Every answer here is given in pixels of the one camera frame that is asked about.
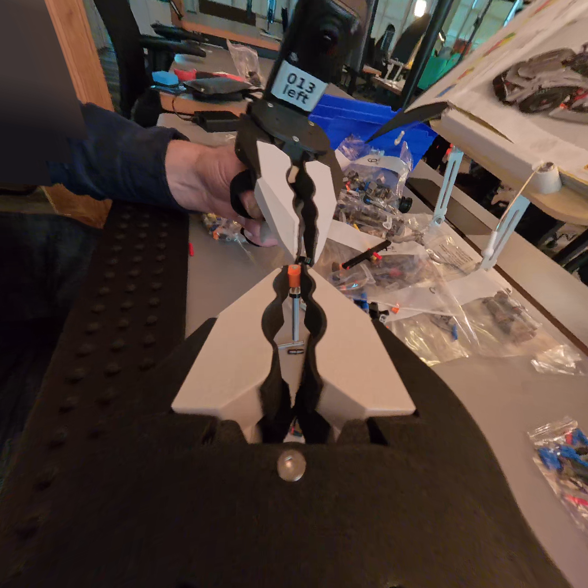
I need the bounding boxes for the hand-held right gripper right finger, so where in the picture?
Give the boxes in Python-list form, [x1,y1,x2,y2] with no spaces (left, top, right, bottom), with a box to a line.
[301,266,416,445]

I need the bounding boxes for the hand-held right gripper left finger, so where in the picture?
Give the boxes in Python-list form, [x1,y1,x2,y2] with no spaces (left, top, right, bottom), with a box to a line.
[171,266,289,444]

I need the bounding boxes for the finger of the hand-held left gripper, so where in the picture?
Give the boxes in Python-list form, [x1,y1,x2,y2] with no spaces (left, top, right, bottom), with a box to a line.
[294,157,344,266]
[254,139,304,260]

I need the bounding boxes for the person's left forearm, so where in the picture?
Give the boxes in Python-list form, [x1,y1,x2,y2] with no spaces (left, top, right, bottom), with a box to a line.
[46,103,189,209]

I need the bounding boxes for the large bag dark lego pieces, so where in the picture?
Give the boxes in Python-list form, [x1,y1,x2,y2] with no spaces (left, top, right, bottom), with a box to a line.
[333,133,414,230]

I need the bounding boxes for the black lego beam red pins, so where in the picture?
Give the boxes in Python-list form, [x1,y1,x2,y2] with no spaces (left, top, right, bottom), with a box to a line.
[340,247,392,272]

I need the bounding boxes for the small bag blue lego pieces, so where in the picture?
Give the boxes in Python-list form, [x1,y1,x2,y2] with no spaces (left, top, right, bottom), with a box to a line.
[527,417,588,529]

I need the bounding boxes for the person's left hand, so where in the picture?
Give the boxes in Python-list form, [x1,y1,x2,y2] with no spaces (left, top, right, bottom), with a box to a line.
[165,138,278,249]

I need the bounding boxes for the blue plastic bin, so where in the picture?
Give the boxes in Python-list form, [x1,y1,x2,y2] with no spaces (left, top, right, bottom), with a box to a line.
[309,94,439,168]

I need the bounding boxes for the black power adapter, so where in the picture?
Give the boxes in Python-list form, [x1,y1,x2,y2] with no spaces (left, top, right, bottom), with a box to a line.
[193,110,239,131]

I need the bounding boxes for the dark pouch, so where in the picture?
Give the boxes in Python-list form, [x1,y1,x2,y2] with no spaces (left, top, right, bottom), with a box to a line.
[184,77,253,99]

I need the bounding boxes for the pile of clear plastic bags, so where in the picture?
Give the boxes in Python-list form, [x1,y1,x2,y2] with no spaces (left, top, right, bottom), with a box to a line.
[317,202,588,377]

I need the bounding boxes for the dark perforated board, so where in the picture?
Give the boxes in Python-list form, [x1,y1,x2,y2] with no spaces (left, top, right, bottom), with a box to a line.
[0,202,217,588]

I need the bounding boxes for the black office chair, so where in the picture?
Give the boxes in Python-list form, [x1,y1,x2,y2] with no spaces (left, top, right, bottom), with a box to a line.
[94,0,207,125]

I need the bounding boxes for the open instruction book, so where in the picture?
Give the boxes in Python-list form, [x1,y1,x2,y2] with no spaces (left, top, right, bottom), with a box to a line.
[367,0,588,226]

